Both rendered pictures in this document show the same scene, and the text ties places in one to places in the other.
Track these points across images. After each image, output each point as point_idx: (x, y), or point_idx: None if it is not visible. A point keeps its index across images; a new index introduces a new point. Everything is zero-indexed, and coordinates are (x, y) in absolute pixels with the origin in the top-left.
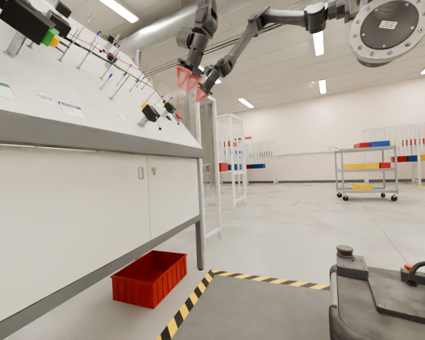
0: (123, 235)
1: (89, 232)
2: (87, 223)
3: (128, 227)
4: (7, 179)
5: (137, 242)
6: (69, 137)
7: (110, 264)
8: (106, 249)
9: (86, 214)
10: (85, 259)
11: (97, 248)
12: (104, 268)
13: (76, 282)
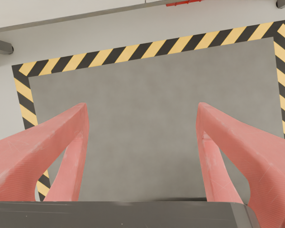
0: (78, 5)
1: (11, 8)
2: (2, 5)
3: (89, 0)
4: None
5: (111, 6)
6: None
7: (62, 18)
8: (50, 13)
9: None
10: (19, 18)
11: (34, 13)
12: (54, 20)
13: (16, 25)
